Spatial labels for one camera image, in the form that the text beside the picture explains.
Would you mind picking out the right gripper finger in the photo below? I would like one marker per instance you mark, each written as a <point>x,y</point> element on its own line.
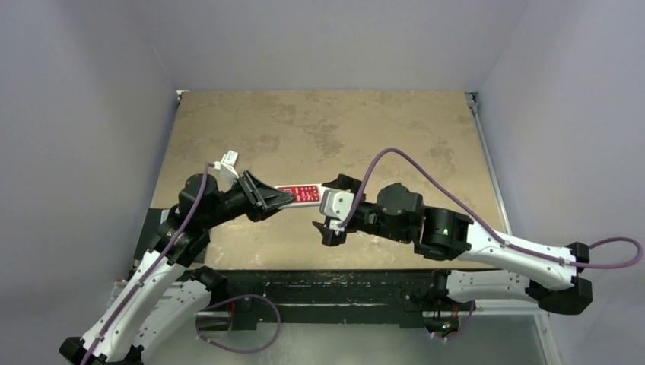
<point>330,237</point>
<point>344,183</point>

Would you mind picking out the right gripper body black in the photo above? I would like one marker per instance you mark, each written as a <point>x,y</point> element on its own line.
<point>366,217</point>

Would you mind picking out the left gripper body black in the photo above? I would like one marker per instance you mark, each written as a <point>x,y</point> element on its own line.
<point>242,199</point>

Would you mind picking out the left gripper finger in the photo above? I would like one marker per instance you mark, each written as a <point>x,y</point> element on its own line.
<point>268,206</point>
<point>256,188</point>

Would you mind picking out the red white remote control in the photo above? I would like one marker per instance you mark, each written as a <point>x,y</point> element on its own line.
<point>305,194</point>

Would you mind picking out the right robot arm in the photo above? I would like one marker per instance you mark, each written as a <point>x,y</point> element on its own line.
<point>521,270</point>

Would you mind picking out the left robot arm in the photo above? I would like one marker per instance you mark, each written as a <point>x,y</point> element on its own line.
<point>179,239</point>

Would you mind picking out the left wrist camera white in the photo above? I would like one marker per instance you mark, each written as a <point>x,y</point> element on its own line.
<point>226,167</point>

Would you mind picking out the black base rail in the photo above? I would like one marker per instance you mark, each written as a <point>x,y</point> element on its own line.
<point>240,299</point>

